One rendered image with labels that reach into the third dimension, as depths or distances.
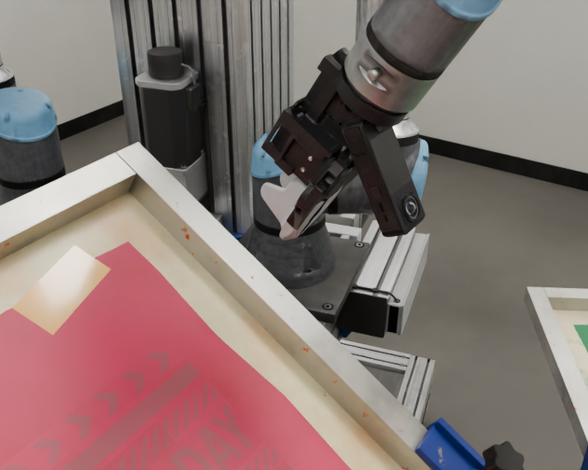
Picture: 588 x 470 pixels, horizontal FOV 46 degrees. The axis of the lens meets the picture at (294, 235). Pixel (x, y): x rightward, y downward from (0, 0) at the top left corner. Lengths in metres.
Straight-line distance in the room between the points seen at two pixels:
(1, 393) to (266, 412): 0.27
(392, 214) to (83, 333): 0.33
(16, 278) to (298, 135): 0.32
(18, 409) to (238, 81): 0.71
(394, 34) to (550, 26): 3.74
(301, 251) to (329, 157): 0.46
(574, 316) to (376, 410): 0.93
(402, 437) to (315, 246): 0.40
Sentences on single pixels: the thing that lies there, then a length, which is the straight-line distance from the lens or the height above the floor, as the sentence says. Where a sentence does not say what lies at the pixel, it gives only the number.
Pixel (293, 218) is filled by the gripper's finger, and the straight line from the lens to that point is 0.69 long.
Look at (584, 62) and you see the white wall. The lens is 4.29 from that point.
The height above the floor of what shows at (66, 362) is 1.44.
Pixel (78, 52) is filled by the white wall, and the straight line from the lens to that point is 5.12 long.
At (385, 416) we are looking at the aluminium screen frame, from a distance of 0.81.
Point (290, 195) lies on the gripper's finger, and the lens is 0.70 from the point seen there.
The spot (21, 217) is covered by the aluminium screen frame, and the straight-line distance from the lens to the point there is 0.77.
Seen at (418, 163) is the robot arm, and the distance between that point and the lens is 1.05.
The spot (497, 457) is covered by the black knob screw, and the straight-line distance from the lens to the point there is 0.78.
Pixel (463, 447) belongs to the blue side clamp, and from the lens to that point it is 0.83.
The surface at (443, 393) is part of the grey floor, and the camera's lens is 2.82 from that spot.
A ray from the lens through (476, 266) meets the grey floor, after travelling 3.57.
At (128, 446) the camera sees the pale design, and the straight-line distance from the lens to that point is 0.71.
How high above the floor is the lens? 1.90
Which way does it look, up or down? 31 degrees down
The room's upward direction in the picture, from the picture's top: straight up
